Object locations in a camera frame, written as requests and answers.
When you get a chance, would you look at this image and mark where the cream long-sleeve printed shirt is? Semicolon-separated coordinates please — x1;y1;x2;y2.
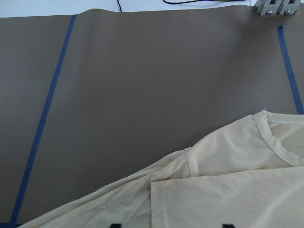
25;111;304;228

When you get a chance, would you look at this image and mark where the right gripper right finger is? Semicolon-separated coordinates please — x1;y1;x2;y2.
222;224;234;228

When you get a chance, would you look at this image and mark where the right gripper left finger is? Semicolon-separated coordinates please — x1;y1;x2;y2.
110;224;121;228

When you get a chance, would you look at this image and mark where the aluminium frame post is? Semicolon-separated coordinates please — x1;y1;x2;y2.
254;0;302;16

